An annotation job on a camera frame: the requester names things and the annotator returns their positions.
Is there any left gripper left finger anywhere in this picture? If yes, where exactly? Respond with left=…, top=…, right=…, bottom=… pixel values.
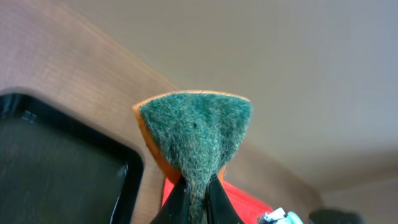
left=150, top=176, right=190, bottom=224

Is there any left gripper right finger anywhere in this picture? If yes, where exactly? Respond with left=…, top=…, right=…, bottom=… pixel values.
left=205, top=175, right=244, bottom=224

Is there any green and orange sponge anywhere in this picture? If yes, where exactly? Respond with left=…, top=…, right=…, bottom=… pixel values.
left=132, top=90, right=252, bottom=215

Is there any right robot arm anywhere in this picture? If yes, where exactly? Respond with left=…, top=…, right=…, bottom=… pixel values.
left=257, top=208, right=365, bottom=224

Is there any red plastic tray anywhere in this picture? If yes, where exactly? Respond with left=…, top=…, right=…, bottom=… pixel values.
left=160, top=177, right=274, bottom=224

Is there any black rectangular water tray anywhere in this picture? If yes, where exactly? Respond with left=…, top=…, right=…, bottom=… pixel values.
left=1, top=93, right=144, bottom=223

